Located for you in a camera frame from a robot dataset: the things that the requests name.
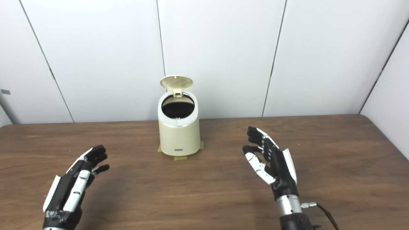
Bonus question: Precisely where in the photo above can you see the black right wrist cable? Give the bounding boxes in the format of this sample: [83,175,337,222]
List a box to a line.
[300,202,340,230]

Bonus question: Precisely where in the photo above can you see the cream-colored bin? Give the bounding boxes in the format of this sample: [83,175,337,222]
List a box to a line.
[158,90,201,157]

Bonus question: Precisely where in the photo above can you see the cream round bin lid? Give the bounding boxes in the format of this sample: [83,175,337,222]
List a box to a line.
[160,75,194,97]

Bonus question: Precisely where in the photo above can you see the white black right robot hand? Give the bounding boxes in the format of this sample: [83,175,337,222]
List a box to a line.
[242,126,299,200]

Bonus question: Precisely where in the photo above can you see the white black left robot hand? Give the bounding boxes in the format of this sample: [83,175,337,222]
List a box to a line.
[42,145,110,229]

